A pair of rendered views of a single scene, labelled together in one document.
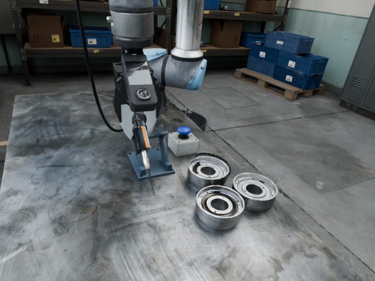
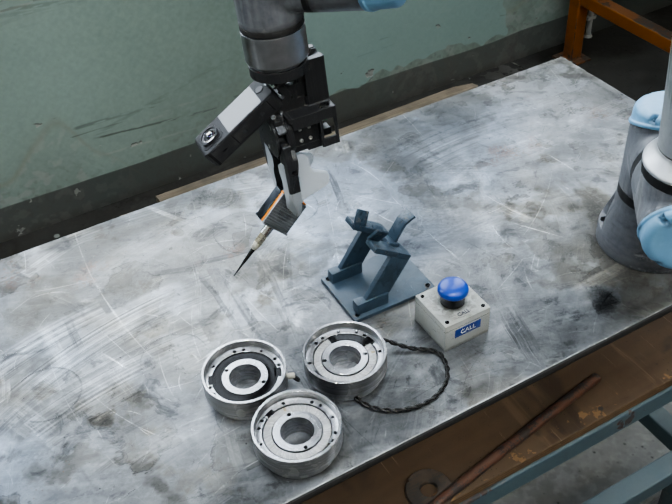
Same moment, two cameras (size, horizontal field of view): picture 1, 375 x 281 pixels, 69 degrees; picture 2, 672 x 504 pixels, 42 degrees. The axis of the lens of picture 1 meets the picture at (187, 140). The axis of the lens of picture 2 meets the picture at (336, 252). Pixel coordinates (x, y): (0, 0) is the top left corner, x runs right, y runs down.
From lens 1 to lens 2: 1.09 m
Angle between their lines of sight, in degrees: 73
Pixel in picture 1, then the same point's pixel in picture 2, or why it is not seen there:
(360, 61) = not seen: outside the picture
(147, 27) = (254, 57)
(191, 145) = (434, 324)
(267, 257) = (157, 455)
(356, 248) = not seen: outside the picture
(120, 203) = (259, 273)
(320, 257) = not seen: outside the picture
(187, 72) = (640, 204)
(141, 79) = (230, 119)
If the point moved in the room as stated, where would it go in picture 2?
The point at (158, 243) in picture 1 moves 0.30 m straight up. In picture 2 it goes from (182, 326) to (139, 142)
